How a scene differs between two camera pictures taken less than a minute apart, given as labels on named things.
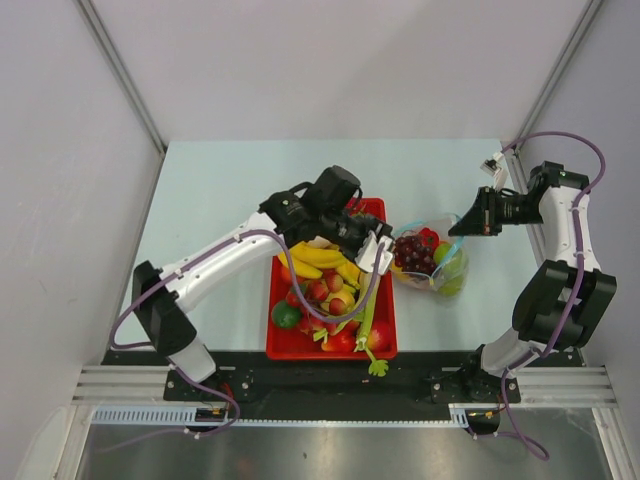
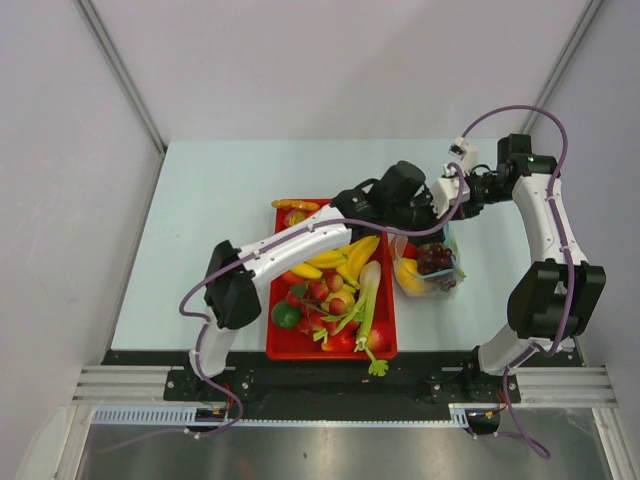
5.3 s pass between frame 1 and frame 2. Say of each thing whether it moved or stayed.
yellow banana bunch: stayed
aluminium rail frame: stayed
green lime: stayed
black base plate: stayed
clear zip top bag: moved
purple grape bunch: moved
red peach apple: stayed
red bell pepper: moved
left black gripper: moved
